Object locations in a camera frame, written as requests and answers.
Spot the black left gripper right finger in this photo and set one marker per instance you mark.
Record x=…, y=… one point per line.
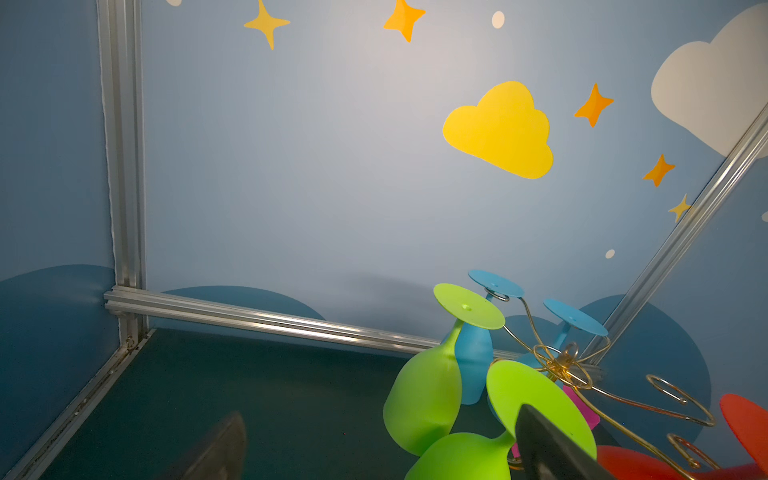
x=548, y=453

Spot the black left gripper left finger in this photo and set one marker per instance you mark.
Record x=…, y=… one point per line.
x=220, y=454

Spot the pink wine glass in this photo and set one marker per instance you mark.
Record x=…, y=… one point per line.
x=582, y=408

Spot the red wine glass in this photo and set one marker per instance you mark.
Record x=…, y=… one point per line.
x=746, y=419

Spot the front green wine glass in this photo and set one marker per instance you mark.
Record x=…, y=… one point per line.
x=510, y=385

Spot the green wine glass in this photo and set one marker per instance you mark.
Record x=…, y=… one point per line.
x=424, y=401
x=510, y=385

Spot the left blue wine glass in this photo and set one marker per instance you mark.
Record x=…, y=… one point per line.
x=474, y=348

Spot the blue wine glass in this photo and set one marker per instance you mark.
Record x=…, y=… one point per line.
x=572, y=317
x=474, y=348

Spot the back green wine glass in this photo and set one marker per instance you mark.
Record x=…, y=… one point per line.
x=424, y=401

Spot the right blue wine glass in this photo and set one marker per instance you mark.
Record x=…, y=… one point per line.
x=572, y=317

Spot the gold wire glass rack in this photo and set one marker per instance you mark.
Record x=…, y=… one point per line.
x=567, y=368

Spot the horizontal aluminium back rail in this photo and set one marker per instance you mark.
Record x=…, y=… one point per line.
x=121, y=299

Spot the right aluminium corner post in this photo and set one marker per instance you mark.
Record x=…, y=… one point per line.
x=722, y=184

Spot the aluminium corner post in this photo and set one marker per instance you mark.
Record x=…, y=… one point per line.
x=722, y=184
x=72, y=217

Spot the left aluminium corner post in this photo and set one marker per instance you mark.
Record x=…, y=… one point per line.
x=72, y=217

